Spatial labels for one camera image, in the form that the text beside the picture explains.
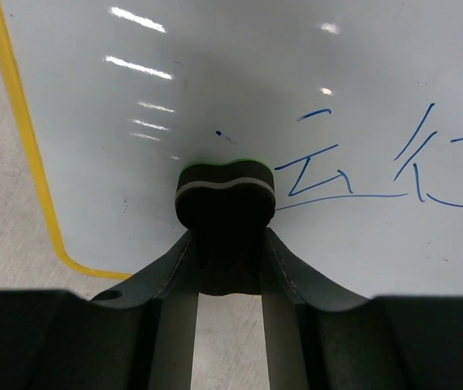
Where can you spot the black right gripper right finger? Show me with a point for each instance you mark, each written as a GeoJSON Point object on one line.
{"type": "Point", "coordinates": [320, 335]}

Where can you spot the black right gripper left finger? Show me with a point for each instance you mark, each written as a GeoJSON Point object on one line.
{"type": "Point", "coordinates": [139, 334]}

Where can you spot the black felt whiteboard eraser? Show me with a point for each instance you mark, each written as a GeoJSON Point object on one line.
{"type": "Point", "coordinates": [227, 208]}

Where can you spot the yellow framed small whiteboard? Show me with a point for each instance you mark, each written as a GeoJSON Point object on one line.
{"type": "Point", "coordinates": [355, 106]}

